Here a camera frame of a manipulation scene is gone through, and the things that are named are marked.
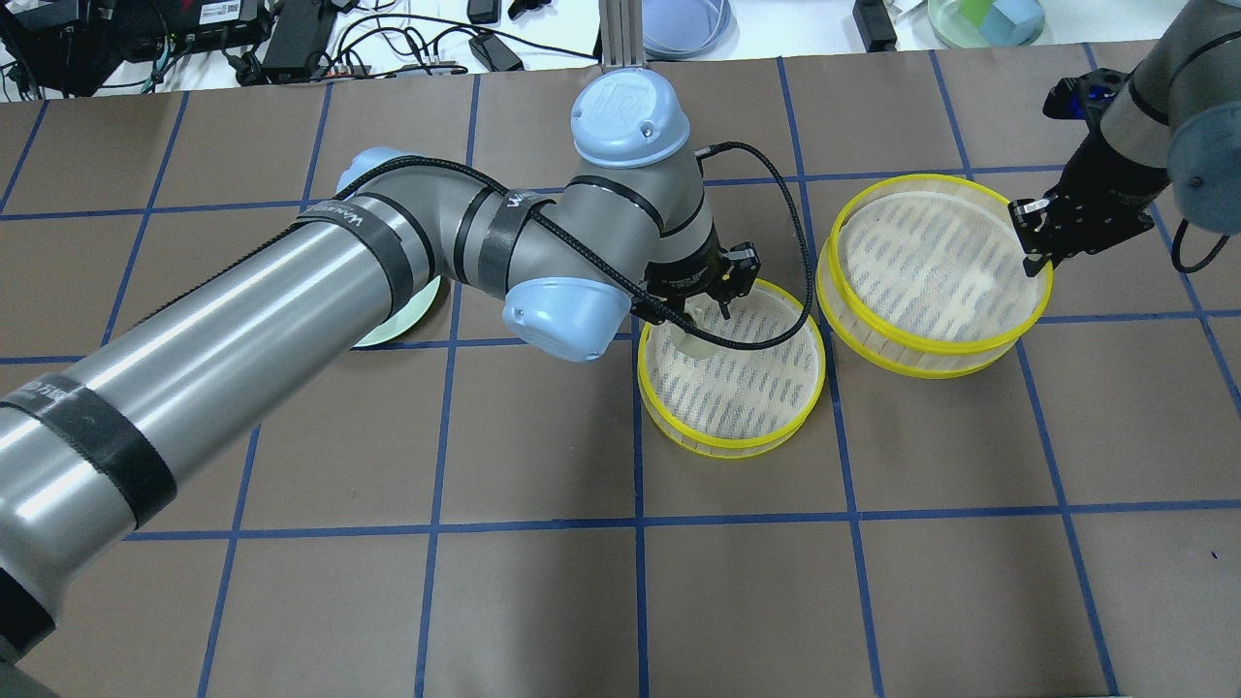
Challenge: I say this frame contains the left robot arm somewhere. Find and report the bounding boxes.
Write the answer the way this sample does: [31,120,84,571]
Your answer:
[1,68,758,664]

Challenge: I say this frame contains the black power adapter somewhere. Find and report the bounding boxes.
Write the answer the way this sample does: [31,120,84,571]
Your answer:
[468,34,525,75]

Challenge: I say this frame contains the blue round plate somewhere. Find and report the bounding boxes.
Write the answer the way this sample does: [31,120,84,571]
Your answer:
[642,1,733,60]

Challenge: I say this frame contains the aluminium frame post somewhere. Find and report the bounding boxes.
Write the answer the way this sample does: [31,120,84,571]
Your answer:
[598,0,647,75]

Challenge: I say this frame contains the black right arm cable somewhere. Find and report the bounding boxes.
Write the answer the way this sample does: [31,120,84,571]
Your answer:
[1170,219,1230,274]

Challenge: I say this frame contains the black device on desk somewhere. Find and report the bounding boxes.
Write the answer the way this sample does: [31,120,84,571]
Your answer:
[851,0,897,53]

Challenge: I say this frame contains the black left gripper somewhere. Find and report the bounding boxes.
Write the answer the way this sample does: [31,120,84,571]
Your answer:
[635,225,762,332]

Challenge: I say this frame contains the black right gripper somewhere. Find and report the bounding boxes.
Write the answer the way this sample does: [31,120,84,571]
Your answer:
[1006,137,1169,278]

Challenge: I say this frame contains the white steamed bun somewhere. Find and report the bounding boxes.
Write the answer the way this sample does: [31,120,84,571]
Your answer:
[670,301,721,361]

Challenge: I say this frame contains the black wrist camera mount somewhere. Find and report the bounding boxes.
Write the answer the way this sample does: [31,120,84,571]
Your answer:
[1042,68,1131,130]

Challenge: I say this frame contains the yellow steamer basket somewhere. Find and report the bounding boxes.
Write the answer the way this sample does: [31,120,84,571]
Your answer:
[815,174,1055,379]
[637,320,827,460]

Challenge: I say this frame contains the light green plate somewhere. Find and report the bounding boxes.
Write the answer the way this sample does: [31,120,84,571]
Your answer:
[352,274,443,349]

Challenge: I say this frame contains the black electronics box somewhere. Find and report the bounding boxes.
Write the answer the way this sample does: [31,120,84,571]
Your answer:
[0,0,335,96]

